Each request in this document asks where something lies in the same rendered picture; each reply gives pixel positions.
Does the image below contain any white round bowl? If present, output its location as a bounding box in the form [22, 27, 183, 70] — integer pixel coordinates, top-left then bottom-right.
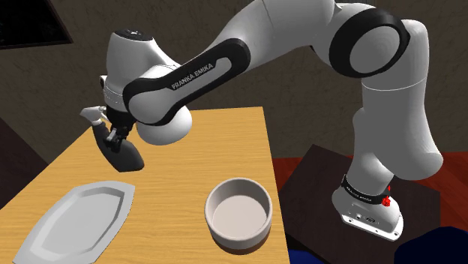
[204, 177, 274, 251]

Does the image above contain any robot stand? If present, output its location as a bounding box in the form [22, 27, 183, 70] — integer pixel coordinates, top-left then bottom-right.
[277, 143, 443, 264]

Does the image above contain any grey oblong tray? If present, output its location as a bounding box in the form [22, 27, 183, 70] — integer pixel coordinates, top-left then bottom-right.
[12, 180, 137, 264]

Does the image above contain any wooden table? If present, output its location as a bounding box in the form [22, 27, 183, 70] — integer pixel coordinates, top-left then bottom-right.
[0, 106, 292, 264]

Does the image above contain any black spray bottle white nozzle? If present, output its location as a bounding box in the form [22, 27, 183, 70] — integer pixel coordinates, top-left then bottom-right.
[79, 105, 146, 173]

